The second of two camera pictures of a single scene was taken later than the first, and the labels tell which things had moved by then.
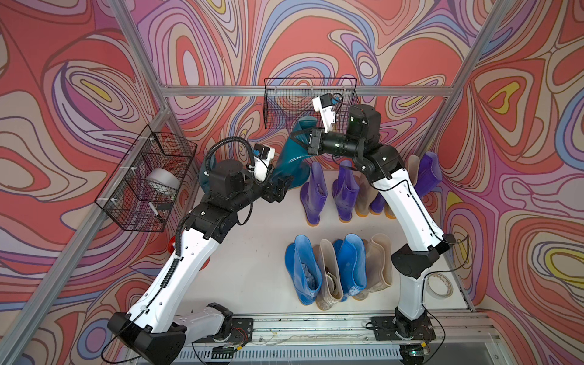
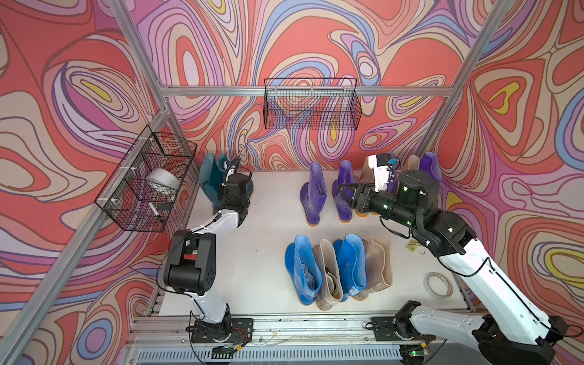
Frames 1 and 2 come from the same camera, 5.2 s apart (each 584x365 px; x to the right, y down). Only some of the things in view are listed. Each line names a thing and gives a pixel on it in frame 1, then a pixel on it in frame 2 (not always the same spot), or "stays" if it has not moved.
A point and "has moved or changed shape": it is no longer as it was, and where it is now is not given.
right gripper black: x=315 y=141 → x=358 y=192
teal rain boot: x=294 y=160 has moved or changed shape
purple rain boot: x=345 y=190 stays
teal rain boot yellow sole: x=204 y=179 stays
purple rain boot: x=313 y=195 stays
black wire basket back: x=287 y=100 stays
